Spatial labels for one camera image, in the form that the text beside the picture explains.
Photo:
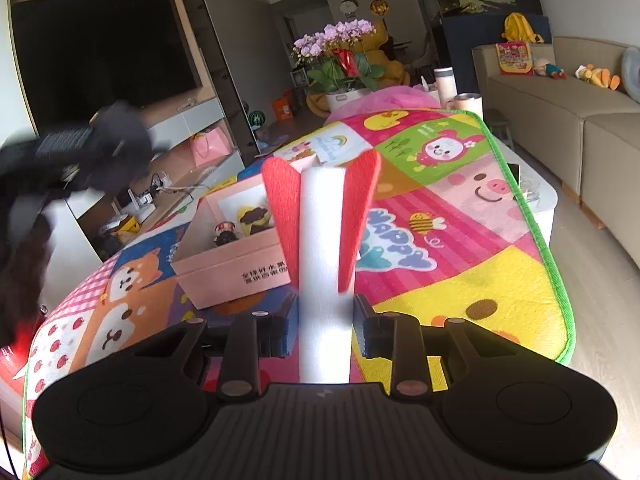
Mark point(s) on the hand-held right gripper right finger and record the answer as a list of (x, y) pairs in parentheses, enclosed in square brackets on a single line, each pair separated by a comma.
[(367, 330)]

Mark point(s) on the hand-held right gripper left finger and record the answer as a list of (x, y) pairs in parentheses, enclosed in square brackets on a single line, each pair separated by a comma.
[(285, 327)]

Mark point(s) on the pink cardboard box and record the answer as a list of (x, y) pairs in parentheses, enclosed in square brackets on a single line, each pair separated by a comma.
[(225, 275)]

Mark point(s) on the white red foam rocket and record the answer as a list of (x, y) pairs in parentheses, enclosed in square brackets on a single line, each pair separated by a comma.
[(325, 240)]

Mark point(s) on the yellow brown plush toy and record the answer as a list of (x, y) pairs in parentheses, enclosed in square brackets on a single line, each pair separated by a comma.
[(252, 220)]

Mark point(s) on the white desktop table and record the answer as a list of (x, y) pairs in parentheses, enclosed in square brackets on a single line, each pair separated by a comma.
[(542, 210)]

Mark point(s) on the colourful cartoon play mat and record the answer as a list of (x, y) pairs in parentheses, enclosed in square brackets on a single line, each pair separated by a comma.
[(475, 270)]

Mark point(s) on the black television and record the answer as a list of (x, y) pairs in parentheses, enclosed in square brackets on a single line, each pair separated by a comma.
[(100, 50)]

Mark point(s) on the pink gift bag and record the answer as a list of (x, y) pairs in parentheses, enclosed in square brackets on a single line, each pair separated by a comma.
[(212, 145)]

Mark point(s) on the red container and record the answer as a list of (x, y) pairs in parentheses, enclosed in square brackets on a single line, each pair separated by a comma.
[(10, 360)]

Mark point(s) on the green striped ball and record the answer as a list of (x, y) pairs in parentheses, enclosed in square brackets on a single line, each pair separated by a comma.
[(257, 119)]

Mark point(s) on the orange box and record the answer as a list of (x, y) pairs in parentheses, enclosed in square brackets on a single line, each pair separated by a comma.
[(282, 109)]

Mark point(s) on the pink blanket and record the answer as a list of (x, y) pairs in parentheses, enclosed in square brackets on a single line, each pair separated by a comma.
[(400, 97)]

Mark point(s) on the white cup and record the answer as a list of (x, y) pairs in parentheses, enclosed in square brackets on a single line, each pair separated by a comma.
[(469, 105)]

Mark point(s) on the tall white tumbler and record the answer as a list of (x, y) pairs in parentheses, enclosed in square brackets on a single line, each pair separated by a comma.
[(444, 85)]

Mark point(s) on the yellow plush bear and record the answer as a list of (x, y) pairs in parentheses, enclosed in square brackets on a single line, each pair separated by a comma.
[(395, 72)]

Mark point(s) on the beige sofa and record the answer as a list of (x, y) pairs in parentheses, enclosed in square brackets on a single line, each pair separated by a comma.
[(550, 105)]

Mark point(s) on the potted purple orchid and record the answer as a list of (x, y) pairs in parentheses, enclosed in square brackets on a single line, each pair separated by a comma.
[(340, 32)]

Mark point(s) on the black cabinet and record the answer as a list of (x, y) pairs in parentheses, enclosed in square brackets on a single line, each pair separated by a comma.
[(460, 45)]

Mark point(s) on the small doll toy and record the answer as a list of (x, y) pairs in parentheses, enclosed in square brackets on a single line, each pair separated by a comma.
[(550, 69)]

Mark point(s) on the hanging round ornament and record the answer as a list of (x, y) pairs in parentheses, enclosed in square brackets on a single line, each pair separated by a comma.
[(379, 4)]

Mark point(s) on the yellow backpack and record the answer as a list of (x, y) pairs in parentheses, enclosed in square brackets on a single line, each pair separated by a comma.
[(520, 25)]

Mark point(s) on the yellow orange plush duck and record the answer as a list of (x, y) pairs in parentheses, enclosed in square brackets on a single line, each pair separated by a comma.
[(597, 77)]

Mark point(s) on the grey neck pillow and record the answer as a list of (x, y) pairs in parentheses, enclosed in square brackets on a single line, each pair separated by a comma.
[(632, 75)]

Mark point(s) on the round wall clock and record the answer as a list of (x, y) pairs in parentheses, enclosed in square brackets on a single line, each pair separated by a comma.
[(347, 4)]

